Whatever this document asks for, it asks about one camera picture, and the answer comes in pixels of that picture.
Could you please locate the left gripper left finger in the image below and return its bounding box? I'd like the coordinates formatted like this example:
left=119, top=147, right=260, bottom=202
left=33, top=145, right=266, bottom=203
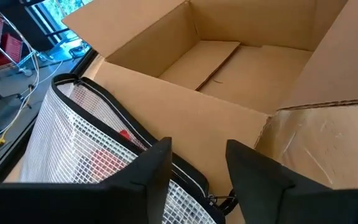
left=0, top=136, right=173, bottom=224

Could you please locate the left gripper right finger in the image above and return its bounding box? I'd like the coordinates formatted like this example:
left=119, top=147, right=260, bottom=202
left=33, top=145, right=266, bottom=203
left=225, top=139, right=358, bottom=224

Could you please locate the clear bubble wrap bag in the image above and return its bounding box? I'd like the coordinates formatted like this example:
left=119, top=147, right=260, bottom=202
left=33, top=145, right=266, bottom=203
left=19, top=73, right=239, bottom=224

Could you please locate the taped brown cardboard box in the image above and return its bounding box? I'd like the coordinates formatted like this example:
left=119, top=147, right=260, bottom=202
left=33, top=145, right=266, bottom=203
left=61, top=0, right=358, bottom=224

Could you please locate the small red packet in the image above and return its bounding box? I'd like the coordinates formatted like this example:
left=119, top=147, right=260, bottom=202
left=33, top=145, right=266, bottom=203
left=90, top=129, right=136, bottom=183

